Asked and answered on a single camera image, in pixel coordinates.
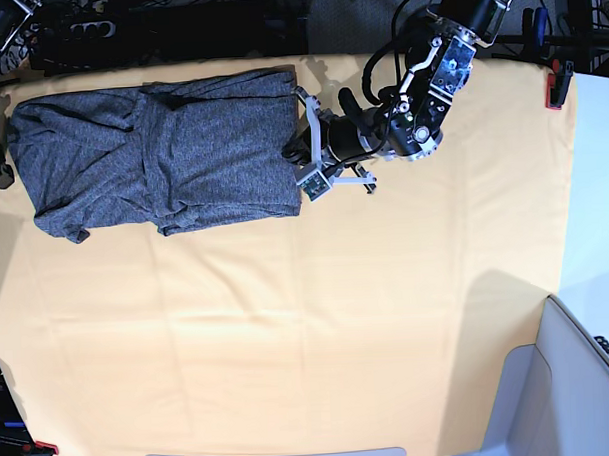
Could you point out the red clamp left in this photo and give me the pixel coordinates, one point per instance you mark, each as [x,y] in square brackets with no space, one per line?
[39,448]

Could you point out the red clamp right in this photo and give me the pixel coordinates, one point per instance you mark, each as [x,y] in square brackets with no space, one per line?
[559,79]

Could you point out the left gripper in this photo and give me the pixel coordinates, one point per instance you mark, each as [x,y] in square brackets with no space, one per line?
[356,132]

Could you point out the yellow table cloth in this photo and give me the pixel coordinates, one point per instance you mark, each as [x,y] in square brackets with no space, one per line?
[368,321]

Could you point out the grey long-sleeve T-shirt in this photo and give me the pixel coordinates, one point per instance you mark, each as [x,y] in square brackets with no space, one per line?
[184,156]

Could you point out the white box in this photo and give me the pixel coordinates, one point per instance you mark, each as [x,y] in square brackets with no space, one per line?
[553,395]

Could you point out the red clamp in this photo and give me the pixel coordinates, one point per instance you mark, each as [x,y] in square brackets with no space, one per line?
[39,448]
[559,79]

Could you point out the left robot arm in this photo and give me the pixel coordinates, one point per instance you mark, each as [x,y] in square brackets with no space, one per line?
[409,85]

